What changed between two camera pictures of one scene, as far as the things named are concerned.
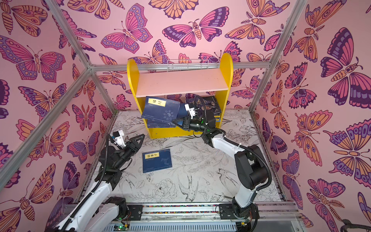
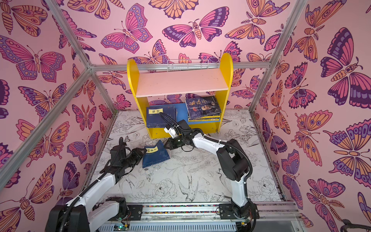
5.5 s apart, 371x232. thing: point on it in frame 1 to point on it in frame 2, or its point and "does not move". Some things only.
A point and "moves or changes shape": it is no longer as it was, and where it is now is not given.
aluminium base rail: [273, 217] does not move
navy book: [156, 160] moves or changes shape
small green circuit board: [120, 227] does not move
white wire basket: [183, 65] does not move
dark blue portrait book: [206, 108] does not move
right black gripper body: [185, 123] to [174, 142]
